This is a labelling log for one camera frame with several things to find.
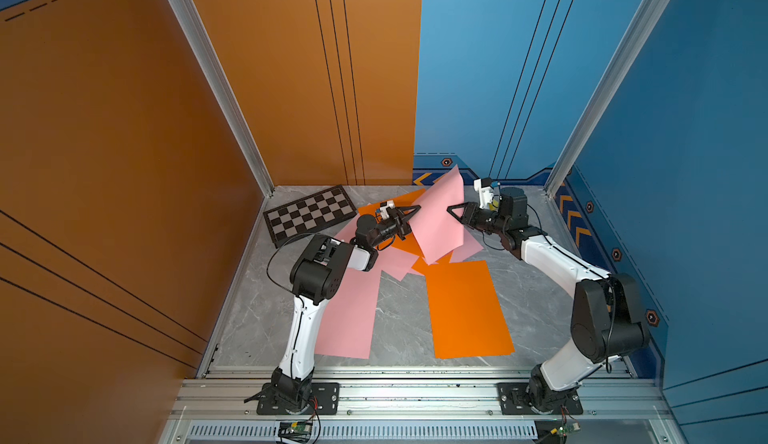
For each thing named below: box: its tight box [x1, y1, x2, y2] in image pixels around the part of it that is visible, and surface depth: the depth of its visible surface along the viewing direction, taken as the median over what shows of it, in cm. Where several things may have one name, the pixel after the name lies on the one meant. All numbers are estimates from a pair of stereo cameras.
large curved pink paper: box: [315, 268, 381, 360], surface depth 86 cm
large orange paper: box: [426, 260, 515, 359], surface depth 94 cm
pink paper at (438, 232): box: [409, 164, 464, 265], surface depth 88 cm
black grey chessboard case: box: [263, 185, 357, 248], surface depth 110 cm
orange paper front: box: [378, 219, 421, 256], surface depth 91 cm
